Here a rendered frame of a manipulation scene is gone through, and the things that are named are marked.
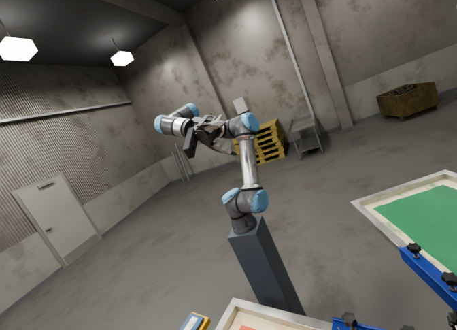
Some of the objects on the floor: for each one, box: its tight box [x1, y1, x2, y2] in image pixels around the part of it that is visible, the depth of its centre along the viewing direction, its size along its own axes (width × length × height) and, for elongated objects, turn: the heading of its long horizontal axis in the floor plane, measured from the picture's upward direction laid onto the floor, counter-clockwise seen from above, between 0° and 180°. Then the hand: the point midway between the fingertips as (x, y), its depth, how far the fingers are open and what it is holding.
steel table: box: [288, 113, 324, 160], centre depth 595 cm, size 62×164×84 cm, turn 40°
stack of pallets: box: [232, 118, 288, 165], centre depth 682 cm, size 143×98×102 cm
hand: (231, 141), depth 71 cm, fingers open, 14 cm apart
